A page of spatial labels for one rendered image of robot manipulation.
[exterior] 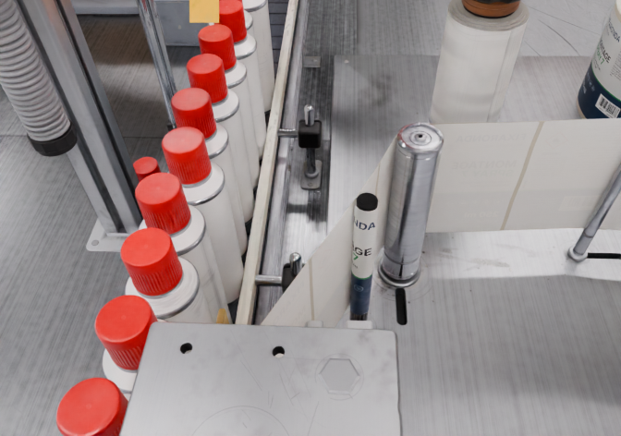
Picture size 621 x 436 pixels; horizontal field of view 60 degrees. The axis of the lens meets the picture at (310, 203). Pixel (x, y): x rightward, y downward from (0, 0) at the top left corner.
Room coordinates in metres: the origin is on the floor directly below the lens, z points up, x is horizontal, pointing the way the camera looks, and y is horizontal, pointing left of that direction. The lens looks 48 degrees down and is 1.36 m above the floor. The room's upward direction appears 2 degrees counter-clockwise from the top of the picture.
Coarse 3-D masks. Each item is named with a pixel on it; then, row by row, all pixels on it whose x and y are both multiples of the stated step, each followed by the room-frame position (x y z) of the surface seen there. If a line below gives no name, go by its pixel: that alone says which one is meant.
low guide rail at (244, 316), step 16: (288, 16) 0.81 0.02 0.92; (288, 32) 0.76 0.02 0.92; (288, 48) 0.72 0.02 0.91; (288, 64) 0.70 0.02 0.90; (272, 112) 0.56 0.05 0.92; (272, 128) 0.53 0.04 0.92; (272, 144) 0.50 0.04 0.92; (272, 160) 0.47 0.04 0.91; (272, 176) 0.46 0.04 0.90; (256, 208) 0.40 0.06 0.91; (256, 224) 0.37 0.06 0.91; (256, 240) 0.35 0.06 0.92; (256, 256) 0.33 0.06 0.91; (256, 272) 0.31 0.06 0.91; (240, 304) 0.27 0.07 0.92; (240, 320) 0.26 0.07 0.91
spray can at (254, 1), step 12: (252, 0) 0.61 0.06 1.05; (264, 0) 0.62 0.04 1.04; (252, 12) 0.60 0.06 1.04; (264, 12) 0.61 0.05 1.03; (264, 24) 0.61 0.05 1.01; (264, 36) 0.61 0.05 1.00; (264, 48) 0.61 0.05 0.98; (264, 60) 0.61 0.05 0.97; (264, 72) 0.61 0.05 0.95; (264, 84) 0.60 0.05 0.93; (264, 96) 0.60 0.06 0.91; (264, 108) 0.60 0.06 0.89
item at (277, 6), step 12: (276, 0) 0.93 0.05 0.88; (288, 0) 0.93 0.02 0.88; (276, 12) 0.89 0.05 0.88; (276, 24) 0.85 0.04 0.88; (276, 36) 0.81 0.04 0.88; (276, 48) 0.77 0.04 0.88; (276, 60) 0.74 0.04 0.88; (276, 72) 0.70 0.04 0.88; (288, 72) 0.71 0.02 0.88; (276, 156) 0.52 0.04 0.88; (264, 240) 0.38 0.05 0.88; (252, 324) 0.27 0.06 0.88
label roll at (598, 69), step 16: (608, 32) 0.59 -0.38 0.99; (608, 48) 0.57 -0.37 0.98; (592, 64) 0.60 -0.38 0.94; (608, 64) 0.56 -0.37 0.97; (592, 80) 0.58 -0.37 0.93; (608, 80) 0.55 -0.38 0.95; (592, 96) 0.56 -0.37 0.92; (608, 96) 0.54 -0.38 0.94; (592, 112) 0.55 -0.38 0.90; (608, 112) 0.53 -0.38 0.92
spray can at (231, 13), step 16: (224, 0) 0.54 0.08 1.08; (224, 16) 0.51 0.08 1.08; (240, 16) 0.52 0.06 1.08; (240, 32) 0.51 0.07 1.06; (240, 48) 0.51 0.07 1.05; (256, 48) 0.52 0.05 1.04; (256, 64) 0.52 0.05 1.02; (256, 80) 0.51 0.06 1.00; (256, 96) 0.51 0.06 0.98; (256, 112) 0.51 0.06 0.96; (256, 128) 0.50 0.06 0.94
